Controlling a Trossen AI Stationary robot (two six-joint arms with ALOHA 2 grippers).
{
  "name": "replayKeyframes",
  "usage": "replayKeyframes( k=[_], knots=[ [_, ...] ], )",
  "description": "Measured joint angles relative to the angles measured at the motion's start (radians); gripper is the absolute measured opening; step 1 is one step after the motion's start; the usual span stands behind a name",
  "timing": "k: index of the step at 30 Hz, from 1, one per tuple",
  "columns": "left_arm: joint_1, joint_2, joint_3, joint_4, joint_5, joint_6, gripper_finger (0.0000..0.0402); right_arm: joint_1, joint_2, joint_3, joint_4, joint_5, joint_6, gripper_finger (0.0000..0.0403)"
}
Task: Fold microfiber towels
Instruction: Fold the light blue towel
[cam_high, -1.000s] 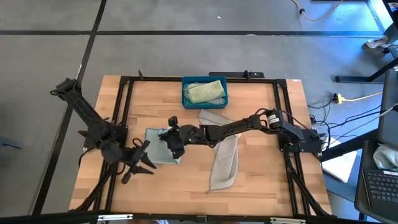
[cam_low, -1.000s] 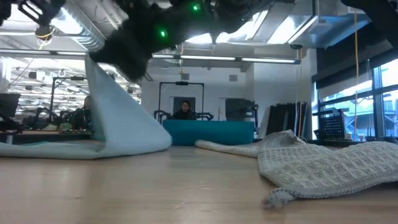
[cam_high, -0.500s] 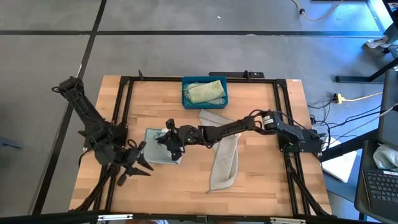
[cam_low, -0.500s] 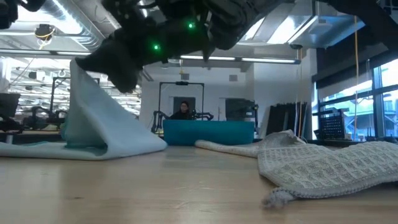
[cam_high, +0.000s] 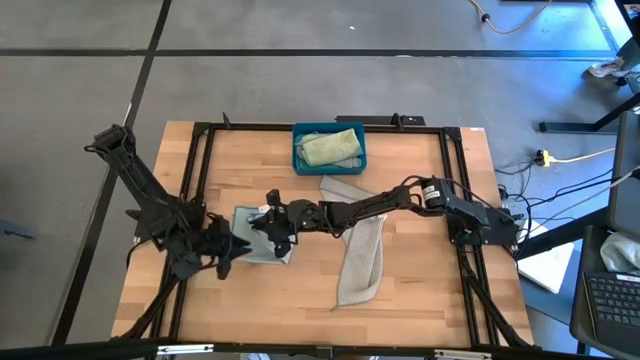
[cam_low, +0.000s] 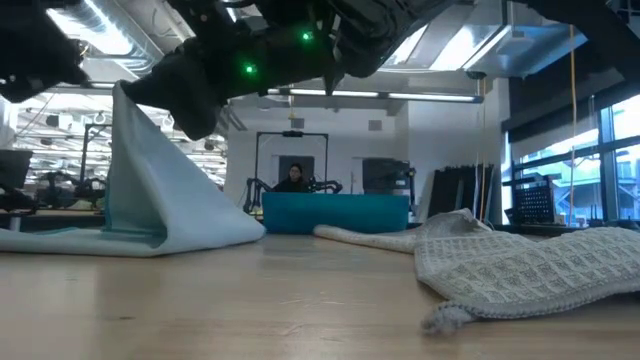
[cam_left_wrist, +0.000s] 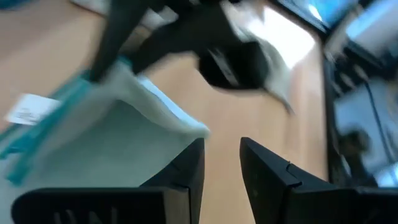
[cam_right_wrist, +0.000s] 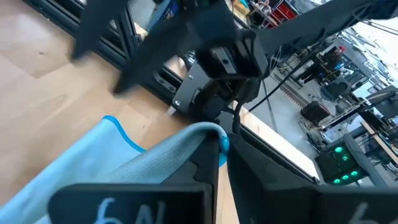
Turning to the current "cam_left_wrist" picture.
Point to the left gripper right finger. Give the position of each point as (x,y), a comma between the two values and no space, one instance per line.
(267,183)

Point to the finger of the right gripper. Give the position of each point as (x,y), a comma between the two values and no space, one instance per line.
(118,28)
(168,46)

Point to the large grey waffle towel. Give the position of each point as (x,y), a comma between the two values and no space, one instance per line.
(276,71)

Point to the pale blue smooth towel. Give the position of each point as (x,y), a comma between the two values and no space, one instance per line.
(109,140)

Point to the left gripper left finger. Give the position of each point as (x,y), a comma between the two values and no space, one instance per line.
(189,171)

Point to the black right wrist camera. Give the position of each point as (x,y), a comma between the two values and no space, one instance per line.
(236,67)

